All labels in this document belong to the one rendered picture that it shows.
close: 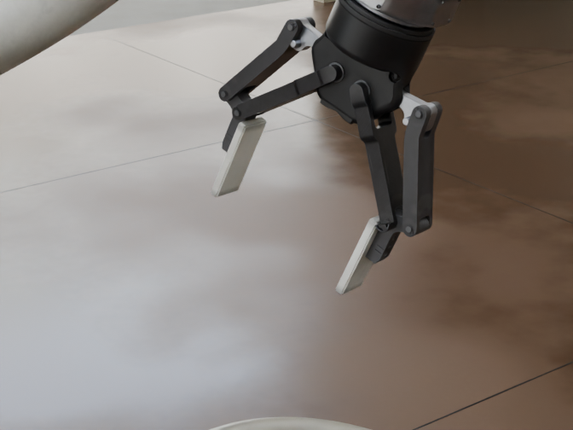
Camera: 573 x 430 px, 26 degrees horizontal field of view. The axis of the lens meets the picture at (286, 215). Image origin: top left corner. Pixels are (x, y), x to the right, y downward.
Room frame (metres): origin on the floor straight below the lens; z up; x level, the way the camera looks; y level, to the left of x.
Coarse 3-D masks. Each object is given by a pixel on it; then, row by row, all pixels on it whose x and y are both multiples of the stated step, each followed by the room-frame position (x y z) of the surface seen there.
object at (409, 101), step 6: (402, 90) 0.88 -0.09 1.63; (402, 96) 0.87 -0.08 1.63; (408, 96) 0.87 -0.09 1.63; (414, 96) 0.87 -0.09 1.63; (402, 102) 0.87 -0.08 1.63; (408, 102) 0.86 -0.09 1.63; (414, 102) 0.86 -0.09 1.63; (420, 102) 0.86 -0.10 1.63; (426, 102) 0.87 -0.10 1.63; (402, 108) 0.87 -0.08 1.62; (408, 108) 0.86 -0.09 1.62; (432, 108) 0.86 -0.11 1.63; (408, 114) 0.86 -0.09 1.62; (432, 114) 0.86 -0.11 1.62; (402, 120) 0.86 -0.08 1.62; (432, 120) 0.86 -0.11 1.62
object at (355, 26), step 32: (352, 0) 0.87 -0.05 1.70; (352, 32) 0.86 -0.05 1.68; (384, 32) 0.85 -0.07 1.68; (416, 32) 0.86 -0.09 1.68; (320, 64) 0.90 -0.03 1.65; (352, 64) 0.89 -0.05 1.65; (384, 64) 0.86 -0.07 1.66; (416, 64) 0.87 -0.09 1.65; (320, 96) 0.90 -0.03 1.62; (384, 96) 0.87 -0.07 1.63
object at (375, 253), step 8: (400, 216) 0.85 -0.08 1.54; (400, 224) 0.85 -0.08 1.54; (424, 224) 0.85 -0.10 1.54; (384, 232) 0.86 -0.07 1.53; (392, 232) 0.86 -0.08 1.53; (400, 232) 0.87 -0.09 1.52; (376, 240) 0.86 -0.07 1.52; (384, 240) 0.86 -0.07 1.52; (392, 240) 0.86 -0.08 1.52; (376, 248) 0.86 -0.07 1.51; (384, 248) 0.86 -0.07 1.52; (368, 256) 0.87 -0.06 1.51; (376, 256) 0.86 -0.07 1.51; (384, 256) 0.86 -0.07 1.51
